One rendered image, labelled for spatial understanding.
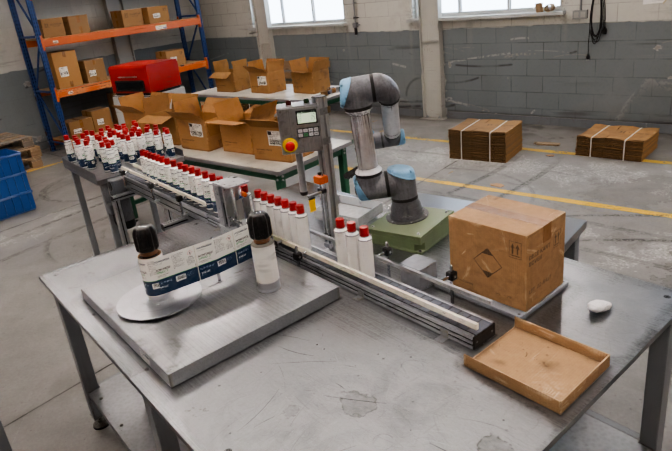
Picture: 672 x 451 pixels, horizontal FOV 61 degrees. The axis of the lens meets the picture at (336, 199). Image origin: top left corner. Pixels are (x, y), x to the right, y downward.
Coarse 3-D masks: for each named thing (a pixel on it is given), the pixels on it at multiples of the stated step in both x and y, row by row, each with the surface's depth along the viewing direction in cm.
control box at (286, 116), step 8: (280, 104) 230; (296, 104) 226; (312, 104) 224; (280, 112) 222; (288, 112) 223; (280, 120) 224; (288, 120) 224; (280, 128) 225; (288, 128) 225; (296, 128) 225; (320, 128) 226; (280, 136) 227; (288, 136) 226; (296, 136) 226; (320, 136) 227; (296, 144) 227; (304, 144) 228; (312, 144) 228; (320, 144) 228; (288, 152) 228; (296, 152) 229; (304, 152) 230
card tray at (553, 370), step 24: (504, 336) 177; (528, 336) 176; (552, 336) 172; (480, 360) 168; (504, 360) 167; (528, 360) 166; (552, 360) 164; (576, 360) 163; (600, 360) 161; (504, 384) 157; (528, 384) 156; (552, 384) 155; (576, 384) 154; (552, 408) 146
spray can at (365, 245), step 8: (360, 232) 205; (368, 232) 205; (360, 240) 205; (368, 240) 204; (360, 248) 206; (368, 248) 205; (360, 256) 208; (368, 256) 206; (360, 264) 209; (368, 264) 207; (368, 272) 209
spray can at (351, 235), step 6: (348, 222) 210; (354, 222) 209; (348, 228) 209; (354, 228) 209; (348, 234) 210; (354, 234) 209; (348, 240) 210; (354, 240) 210; (348, 246) 211; (354, 246) 211; (348, 252) 212; (354, 252) 211; (348, 258) 214; (354, 258) 212; (348, 264) 215; (354, 264) 213; (360, 270) 215
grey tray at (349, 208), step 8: (344, 200) 291; (352, 200) 288; (368, 200) 281; (320, 208) 282; (344, 208) 286; (352, 208) 285; (360, 208) 284; (368, 208) 283; (376, 208) 273; (320, 216) 278; (344, 216) 267; (352, 216) 276; (360, 216) 264; (368, 216) 269; (360, 224) 265
